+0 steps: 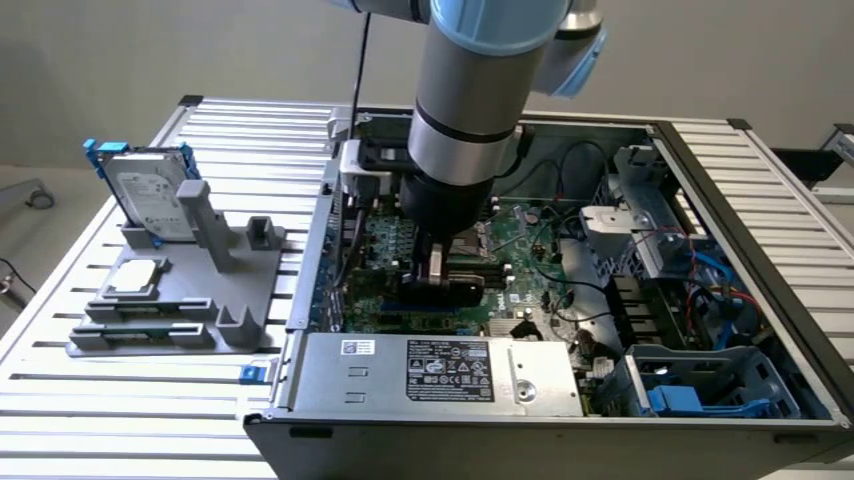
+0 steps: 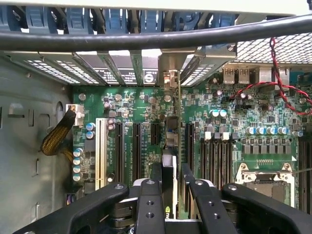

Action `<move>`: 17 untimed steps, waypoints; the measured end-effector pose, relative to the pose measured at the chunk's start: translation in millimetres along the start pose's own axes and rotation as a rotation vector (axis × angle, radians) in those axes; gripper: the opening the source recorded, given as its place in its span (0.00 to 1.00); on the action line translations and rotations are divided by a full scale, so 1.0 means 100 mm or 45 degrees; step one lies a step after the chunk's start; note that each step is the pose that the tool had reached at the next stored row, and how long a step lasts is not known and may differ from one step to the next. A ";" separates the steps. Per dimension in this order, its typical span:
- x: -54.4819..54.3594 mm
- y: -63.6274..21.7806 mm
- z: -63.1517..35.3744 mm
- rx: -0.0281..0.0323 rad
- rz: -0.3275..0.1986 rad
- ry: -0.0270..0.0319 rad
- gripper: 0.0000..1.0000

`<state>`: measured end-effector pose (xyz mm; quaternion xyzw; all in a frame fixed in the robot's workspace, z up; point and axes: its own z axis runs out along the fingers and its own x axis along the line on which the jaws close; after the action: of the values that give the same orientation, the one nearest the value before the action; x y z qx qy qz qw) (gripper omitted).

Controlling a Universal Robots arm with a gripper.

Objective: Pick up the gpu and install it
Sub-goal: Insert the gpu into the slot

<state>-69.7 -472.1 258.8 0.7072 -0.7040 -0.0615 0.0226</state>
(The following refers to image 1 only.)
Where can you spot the CPU socket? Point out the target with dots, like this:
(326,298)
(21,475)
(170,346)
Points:
(482,239)

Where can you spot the silver metal drive cage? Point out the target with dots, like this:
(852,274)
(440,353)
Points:
(634,220)

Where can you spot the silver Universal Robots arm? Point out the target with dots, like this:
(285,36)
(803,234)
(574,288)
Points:
(468,85)

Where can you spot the black graphics card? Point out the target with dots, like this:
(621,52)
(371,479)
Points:
(454,295)

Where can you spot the black RAM slot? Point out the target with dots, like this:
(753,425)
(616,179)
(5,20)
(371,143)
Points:
(497,277)

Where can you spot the black and white side table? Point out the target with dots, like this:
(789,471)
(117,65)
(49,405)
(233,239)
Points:
(815,165)

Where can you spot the silver CPU chip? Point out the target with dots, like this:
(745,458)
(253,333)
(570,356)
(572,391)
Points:
(137,277)

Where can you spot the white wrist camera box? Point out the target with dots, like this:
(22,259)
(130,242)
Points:
(367,160)

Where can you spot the grey parts rack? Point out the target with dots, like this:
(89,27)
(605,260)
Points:
(181,300)

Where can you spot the green motherboard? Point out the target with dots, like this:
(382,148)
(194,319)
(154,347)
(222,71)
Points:
(528,280)

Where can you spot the blue disk bay latch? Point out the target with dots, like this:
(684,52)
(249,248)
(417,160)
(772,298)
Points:
(674,400)

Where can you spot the blue plastic clip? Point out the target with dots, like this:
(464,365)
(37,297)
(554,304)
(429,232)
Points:
(251,373)

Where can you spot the silver power supply unit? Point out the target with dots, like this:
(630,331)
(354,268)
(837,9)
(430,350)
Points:
(428,375)

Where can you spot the silver hard disk blue bracket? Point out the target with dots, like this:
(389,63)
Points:
(150,192)

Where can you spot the grey caster wheel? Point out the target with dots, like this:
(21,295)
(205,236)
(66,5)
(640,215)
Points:
(41,199)

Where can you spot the open black PC case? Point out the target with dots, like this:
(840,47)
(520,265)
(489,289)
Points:
(668,440)

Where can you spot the grey disk bay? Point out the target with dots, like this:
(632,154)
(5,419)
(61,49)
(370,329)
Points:
(708,380)

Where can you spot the green RAM stick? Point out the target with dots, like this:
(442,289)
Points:
(137,330)

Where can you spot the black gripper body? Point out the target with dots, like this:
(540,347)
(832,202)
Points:
(444,205)

